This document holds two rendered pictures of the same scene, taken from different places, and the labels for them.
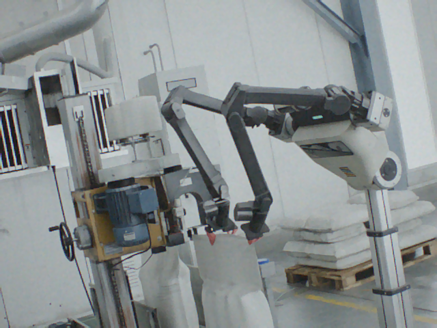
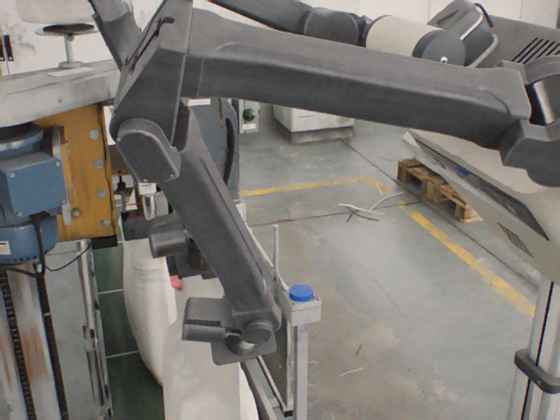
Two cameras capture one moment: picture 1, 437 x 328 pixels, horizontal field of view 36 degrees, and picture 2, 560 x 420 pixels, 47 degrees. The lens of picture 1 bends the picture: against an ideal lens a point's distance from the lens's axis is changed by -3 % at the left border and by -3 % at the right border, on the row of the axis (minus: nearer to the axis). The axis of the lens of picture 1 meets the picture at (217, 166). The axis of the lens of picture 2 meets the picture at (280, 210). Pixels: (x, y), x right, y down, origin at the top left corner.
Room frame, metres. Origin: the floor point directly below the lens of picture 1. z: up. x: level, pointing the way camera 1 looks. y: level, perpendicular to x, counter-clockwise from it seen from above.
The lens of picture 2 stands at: (1.85, -0.30, 1.69)
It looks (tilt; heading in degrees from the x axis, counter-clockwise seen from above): 24 degrees down; 9
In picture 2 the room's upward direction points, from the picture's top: straight up
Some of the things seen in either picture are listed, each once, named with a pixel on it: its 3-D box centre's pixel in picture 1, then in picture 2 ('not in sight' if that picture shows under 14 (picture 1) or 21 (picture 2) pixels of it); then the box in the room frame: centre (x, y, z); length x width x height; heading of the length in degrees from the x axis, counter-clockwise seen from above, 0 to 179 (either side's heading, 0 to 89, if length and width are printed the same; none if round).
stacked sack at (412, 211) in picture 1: (396, 214); not in sight; (6.16, -1.51, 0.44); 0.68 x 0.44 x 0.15; 117
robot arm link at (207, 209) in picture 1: (213, 201); (181, 222); (2.85, 0.05, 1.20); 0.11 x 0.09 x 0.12; 119
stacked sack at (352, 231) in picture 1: (328, 230); not in sight; (6.03, -0.85, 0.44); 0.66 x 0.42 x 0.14; 21
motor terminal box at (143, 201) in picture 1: (143, 203); (32, 188); (2.86, 0.33, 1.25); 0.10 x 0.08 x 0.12; 142
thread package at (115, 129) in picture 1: (120, 121); not in sight; (3.23, 0.40, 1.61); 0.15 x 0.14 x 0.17; 27
